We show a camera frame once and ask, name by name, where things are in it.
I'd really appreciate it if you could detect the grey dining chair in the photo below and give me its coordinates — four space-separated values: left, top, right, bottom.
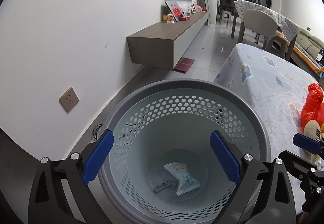
238 9 277 51

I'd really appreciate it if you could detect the crumpled grey paper scrap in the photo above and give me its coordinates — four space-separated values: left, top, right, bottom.
153 180 178 193

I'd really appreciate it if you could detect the beige wall power socket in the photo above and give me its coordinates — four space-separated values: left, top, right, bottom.
59 87 79 113

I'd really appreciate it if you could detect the blue patterned fleece table cover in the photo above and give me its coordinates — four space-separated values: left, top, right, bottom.
214 44 323 171

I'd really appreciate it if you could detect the grey perforated trash basket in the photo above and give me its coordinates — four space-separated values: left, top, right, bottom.
98 79 271 223

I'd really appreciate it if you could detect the dark red floor scale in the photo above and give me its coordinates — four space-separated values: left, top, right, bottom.
173 57 194 73

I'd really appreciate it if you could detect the floating wooden TV cabinet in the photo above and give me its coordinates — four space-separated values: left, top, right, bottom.
126 12 208 70

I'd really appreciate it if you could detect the small red box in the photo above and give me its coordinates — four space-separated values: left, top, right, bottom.
181 16 191 21

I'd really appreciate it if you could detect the red and white mug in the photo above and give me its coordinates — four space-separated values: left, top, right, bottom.
166 14 175 23

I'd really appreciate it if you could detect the framed family photo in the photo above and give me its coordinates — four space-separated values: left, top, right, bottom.
165 0 183 22

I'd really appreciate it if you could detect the green sofa with orange cover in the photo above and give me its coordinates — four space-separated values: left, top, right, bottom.
289 29 323 82

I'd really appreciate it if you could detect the light blue snack wrapper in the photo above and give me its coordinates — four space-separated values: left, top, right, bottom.
164 161 200 196

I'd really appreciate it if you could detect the red plastic bag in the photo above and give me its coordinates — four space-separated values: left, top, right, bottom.
300 83 323 129

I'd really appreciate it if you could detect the white round plastic lid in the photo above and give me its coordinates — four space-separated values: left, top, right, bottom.
303 120 321 140

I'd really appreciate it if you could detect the checkered tablecloth dining table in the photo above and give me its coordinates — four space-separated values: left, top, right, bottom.
234 0 300 61

